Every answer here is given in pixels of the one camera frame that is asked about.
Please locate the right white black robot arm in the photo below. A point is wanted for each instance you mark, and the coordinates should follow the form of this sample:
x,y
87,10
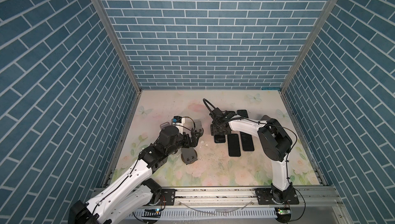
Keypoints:
x,y
275,142

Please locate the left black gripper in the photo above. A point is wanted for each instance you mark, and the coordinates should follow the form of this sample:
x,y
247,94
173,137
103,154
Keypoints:
x,y
194,142

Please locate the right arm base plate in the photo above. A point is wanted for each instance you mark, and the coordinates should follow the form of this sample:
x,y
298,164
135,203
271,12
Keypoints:
x,y
268,196

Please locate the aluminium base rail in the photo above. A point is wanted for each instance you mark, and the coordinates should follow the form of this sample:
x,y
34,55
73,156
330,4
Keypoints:
x,y
309,196

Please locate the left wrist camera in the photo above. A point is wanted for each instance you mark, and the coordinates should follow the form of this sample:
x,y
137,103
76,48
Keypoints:
x,y
178,121

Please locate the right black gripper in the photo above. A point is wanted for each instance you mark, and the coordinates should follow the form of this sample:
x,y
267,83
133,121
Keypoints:
x,y
213,130

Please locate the black phone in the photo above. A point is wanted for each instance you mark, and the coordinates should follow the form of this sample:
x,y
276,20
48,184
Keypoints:
x,y
219,138
243,113
233,145
230,113

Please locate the purple-grey phone stand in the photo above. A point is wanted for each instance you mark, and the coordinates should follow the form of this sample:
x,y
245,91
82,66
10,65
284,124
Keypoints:
x,y
164,125

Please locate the purple-edged phone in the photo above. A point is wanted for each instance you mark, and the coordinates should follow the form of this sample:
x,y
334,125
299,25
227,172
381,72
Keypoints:
x,y
247,142

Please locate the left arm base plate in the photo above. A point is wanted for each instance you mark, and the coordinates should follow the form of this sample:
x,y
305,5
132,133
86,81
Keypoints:
x,y
167,195

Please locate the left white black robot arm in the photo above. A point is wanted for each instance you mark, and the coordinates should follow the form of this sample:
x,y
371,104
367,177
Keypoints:
x,y
135,187

